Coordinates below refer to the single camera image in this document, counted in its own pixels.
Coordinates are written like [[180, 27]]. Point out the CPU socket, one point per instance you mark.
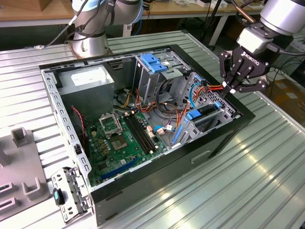
[[119, 143]]

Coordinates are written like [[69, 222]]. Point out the grey power supply unit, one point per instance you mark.
[[88, 95]]

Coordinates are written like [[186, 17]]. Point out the blue expansion slot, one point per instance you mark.
[[119, 169]]

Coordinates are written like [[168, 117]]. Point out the long wooden desk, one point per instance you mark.
[[178, 9]]

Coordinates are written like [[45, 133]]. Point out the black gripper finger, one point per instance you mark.
[[224, 64], [252, 86]]

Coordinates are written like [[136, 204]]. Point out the metal expansion card bracket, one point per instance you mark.
[[74, 188]]

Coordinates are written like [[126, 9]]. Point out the metal disk bay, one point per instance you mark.
[[226, 114]]

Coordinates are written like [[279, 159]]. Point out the black case fan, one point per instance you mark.
[[76, 128]]

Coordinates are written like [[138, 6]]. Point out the metal optical drive cage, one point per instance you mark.
[[145, 83]]

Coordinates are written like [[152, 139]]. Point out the black blue bracket tab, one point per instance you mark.
[[58, 196]]

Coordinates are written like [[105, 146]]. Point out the black RAM slot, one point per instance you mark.
[[143, 130], [137, 134]]

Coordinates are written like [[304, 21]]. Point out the black stand pole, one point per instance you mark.
[[208, 23]]

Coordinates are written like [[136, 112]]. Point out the grey parts rack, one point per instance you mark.
[[21, 171]]

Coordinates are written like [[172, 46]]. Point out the blue drive cage latch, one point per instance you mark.
[[152, 62]]

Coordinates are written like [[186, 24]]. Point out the small cardboard box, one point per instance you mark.
[[45, 4]]

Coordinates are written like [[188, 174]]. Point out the hard disk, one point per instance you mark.
[[192, 115]]

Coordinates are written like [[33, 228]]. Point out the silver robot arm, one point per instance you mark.
[[90, 35]]

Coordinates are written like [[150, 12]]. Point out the green motherboard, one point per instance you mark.
[[112, 159]]

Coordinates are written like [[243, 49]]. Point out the black open PC case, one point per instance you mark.
[[166, 176]]

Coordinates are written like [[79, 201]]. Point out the brown cardboard box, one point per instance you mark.
[[290, 95]]

